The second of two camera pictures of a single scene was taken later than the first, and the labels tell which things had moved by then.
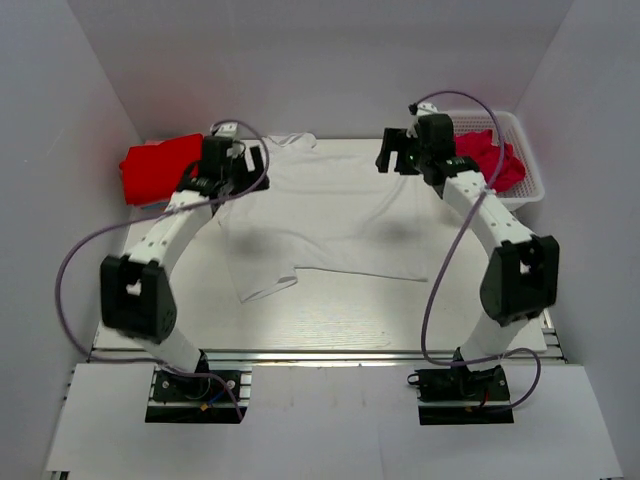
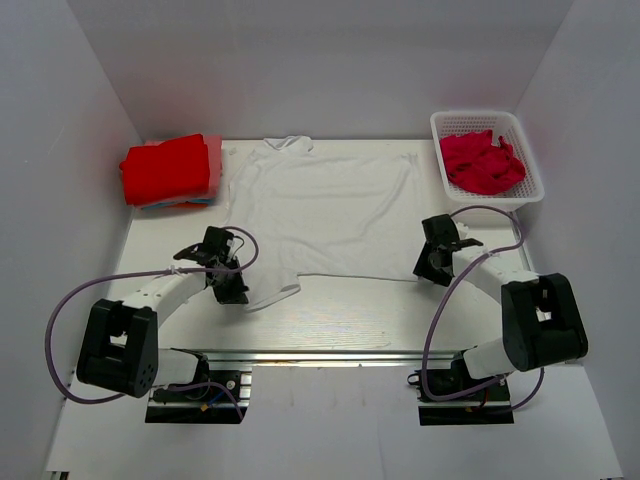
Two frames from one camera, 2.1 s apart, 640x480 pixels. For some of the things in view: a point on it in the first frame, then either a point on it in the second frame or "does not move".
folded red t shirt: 151,171 does not move
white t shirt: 324,208 does not move
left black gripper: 241,163 to 235,295
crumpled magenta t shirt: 480,147 does not move
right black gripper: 397,141 to 423,268
